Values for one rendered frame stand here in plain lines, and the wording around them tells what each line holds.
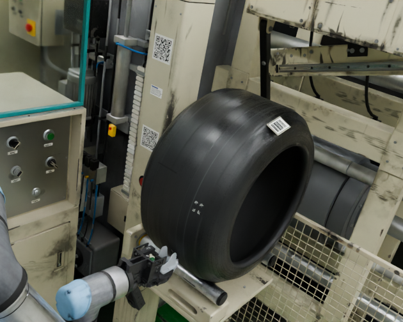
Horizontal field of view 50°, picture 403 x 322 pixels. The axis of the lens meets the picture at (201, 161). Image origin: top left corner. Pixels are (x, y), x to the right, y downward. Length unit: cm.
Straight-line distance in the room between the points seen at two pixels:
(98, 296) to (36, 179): 63
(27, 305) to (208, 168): 51
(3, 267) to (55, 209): 87
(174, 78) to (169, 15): 18
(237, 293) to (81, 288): 66
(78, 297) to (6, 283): 26
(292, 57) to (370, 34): 34
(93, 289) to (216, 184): 36
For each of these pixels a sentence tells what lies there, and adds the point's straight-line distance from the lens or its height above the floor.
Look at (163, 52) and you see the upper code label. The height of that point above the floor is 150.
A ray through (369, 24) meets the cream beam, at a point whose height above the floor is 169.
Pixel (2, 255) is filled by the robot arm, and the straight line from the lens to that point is 74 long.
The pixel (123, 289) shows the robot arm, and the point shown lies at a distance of 105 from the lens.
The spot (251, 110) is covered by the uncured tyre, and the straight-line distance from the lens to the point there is 115.
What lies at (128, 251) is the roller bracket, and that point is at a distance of 146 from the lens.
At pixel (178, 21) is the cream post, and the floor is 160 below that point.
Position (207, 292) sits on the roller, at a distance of 132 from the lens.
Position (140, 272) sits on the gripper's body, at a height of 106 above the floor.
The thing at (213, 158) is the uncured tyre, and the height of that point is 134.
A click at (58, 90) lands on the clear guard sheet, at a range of 140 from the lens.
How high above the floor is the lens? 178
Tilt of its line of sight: 25 degrees down
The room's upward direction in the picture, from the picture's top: 12 degrees clockwise
